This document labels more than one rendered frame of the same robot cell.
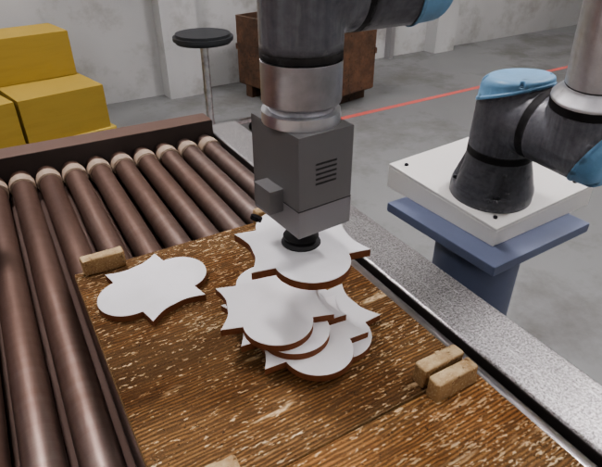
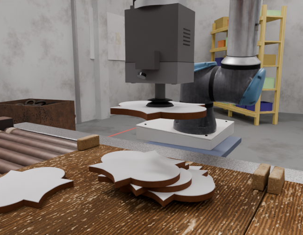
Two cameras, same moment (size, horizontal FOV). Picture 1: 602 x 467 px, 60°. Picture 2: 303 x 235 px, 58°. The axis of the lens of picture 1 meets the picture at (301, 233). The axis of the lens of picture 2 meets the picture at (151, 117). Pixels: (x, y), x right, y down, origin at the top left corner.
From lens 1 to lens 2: 0.34 m
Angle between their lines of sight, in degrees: 33
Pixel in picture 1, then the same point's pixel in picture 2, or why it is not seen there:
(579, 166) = (247, 92)
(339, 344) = (198, 178)
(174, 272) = (37, 175)
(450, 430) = (302, 203)
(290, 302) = (151, 162)
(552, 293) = not seen: hidden behind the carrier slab
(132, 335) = (20, 218)
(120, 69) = not seen: outside the picture
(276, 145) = (153, 20)
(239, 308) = (117, 169)
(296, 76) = not seen: outside the picture
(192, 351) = (86, 214)
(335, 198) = (189, 61)
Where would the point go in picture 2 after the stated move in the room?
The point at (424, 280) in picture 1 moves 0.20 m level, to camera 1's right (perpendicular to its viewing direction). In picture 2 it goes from (201, 158) to (262, 147)
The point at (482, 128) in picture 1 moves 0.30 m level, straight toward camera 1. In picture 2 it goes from (189, 89) to (223, 100)
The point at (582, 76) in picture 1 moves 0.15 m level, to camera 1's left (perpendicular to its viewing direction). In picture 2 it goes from (237, 49) to (195, 47)
